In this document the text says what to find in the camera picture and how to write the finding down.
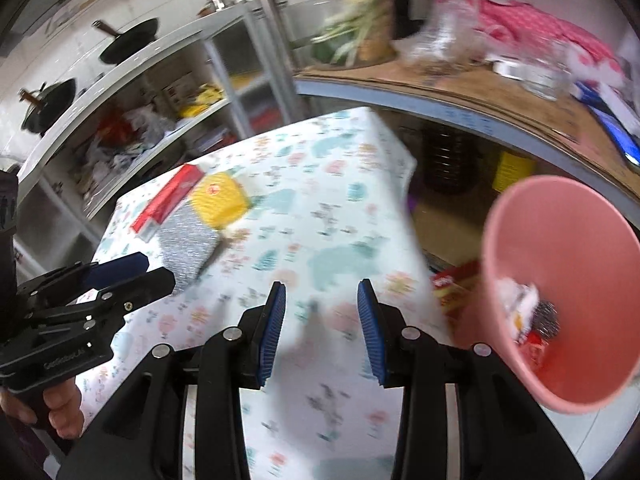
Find clear vegetable container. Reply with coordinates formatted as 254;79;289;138
312;5;401;69

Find floral bear print tablecloth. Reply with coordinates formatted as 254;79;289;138
80;107;456;480

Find cardboard sheet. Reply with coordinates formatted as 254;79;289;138
295;52;640;187

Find crumpled clear plastic bag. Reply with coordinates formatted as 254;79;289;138
400;0;481;66

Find red plastic bag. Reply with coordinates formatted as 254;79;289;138
97;112;131;149

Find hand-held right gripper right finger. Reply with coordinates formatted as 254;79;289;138
356;278;585;480

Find silver glitter cloth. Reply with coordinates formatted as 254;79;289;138
154;207;222;283

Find pink plastic bin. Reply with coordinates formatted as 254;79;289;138
482;175;640;415

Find cardboard box red label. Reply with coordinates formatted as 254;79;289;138
165;72;199;106

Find red yellow carton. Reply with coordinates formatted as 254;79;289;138
432;260;489;322

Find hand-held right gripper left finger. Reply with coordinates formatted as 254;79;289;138
57;282;288;480

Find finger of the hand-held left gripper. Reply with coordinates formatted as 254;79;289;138
15;252;151;307
30;266;177;332

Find yellow container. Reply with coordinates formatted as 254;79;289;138
492;152;536;196

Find frosted glass cabinet door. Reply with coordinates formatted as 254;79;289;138
202;12;296;139

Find white plastic bag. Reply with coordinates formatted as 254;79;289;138
495;277;539;331

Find white kitchen cabinet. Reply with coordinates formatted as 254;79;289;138
15;0;301;261

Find blue white box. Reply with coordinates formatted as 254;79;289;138
570;80;609;106

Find white device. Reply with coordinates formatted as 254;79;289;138
492;57;526;81

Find smartphone blue screen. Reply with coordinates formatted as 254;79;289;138
602;110;640;166

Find glass mug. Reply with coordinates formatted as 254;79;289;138
522;42;574;101

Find red carton box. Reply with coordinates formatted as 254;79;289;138
131;164;206;241

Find black wok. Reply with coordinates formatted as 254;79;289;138
17;77;79;134
92;17;161;66

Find pink polka dot plush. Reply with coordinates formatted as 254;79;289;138
435;0;621;77

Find steel wool scrubber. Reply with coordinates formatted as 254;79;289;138
530;300;562;337

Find person's left hand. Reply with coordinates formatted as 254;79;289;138
0;382;84;441

